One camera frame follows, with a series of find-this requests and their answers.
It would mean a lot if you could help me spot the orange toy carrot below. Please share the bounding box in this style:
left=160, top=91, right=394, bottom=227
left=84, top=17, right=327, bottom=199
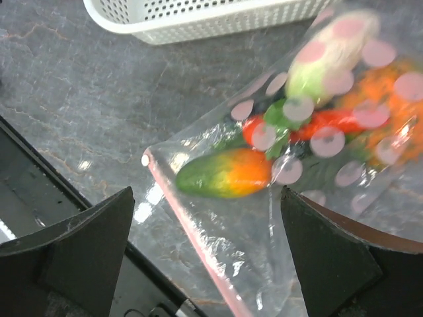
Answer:
left=241, top=98, right=390, bottom=159

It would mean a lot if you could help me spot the orange toy pineapple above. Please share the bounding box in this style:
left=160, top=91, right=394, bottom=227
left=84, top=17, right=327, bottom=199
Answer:
left=335, top=59, right=422, bottom=168

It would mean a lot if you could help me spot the clear zip top bag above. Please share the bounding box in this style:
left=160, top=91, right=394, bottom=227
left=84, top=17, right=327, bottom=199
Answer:
left=141, top=6, right=423, bottom=317

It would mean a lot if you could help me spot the white toy radish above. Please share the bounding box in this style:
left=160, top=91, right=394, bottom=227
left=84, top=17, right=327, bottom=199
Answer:
left=285, top=9, right=380, bottom=108

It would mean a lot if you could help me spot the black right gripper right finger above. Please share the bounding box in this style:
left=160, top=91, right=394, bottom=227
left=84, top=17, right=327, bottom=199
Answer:
left=280, top=187, right=422, bottom=316

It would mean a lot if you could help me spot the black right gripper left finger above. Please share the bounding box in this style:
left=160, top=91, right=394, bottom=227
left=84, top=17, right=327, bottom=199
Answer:
left=1, top=187, right=135, bottom=316

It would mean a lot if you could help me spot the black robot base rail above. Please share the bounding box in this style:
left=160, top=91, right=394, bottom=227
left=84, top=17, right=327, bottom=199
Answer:
left=1, top=120, right=202, bottom=316

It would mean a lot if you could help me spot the white perforated plastic basket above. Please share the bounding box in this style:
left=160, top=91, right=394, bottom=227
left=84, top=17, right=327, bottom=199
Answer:
left=83, top=0, right=333, bottom=46

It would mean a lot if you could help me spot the green orange toy mango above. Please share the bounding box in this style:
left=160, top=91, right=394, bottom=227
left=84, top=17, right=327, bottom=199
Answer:
left=175, top=148, right=273, bottom=199

